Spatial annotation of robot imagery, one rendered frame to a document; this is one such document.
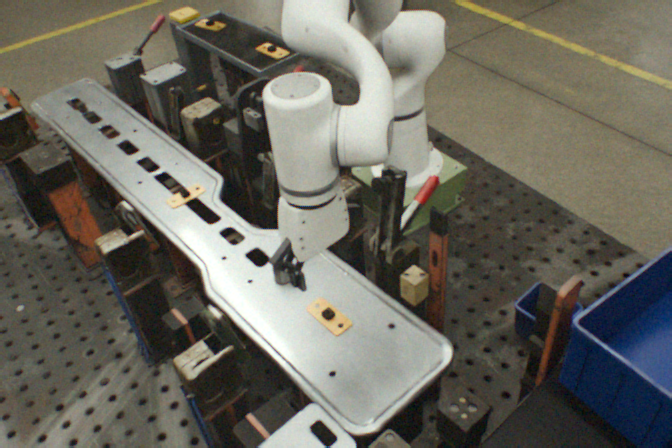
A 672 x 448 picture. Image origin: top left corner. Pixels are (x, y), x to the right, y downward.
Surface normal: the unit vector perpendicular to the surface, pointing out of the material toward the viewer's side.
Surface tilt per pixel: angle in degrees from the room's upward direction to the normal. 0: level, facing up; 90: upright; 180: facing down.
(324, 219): 91
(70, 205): 90
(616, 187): 0
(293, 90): 2
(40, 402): 0
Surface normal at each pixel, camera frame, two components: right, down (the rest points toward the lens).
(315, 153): -0.04, 0.65
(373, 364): -0.09, -0.74
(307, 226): 0.52, 0.52
